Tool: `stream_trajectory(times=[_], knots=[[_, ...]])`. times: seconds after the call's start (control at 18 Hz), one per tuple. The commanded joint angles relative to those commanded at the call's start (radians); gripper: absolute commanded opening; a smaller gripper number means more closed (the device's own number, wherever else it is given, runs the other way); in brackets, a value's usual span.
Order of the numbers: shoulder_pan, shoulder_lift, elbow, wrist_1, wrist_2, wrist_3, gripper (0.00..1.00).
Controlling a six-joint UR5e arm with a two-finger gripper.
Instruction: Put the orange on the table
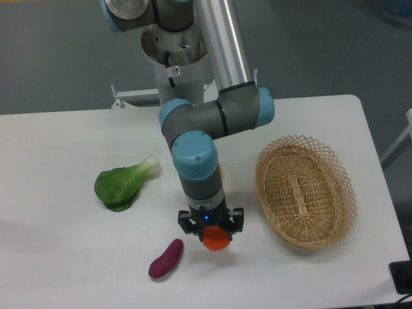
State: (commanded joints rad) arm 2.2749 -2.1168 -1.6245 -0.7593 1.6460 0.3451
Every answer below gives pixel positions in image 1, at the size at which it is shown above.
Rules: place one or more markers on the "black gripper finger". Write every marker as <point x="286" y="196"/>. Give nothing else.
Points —
<point x="191" y="223"/>
<point x="234" y="221"/>

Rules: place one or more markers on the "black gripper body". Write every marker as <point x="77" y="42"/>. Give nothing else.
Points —
<point x="217" y="216"/>

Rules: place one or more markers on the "orange fruit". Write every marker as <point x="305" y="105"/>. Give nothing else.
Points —
<point x="214" y="238"/>

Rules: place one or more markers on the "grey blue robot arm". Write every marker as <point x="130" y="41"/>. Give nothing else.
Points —
<point x="190" y="130"/>

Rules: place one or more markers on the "purple sweet potato toy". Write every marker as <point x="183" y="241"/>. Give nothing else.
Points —
<point x="167" y="261"/>

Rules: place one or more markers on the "green bok choy toy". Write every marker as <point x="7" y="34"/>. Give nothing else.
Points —
<point x="118" y="188"/>

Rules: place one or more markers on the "woven wicker basket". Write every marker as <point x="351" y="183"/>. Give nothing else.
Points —
<point x="305" y="192"/>

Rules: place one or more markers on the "black device at table edge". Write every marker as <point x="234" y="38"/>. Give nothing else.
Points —
<point x="401" y="275"/>

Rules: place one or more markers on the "blue object top right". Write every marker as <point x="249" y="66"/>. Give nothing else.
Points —
<point x="397" y="12"/>

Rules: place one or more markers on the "white metal base bracket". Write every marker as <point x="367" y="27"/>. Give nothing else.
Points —
<point x="151" y="97"/>

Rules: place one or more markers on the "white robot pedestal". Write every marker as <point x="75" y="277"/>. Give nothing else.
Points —
<point x="178" y="59"/>

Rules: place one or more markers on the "white frame at right edge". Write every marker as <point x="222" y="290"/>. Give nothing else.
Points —
<point x="401" y="143"/>

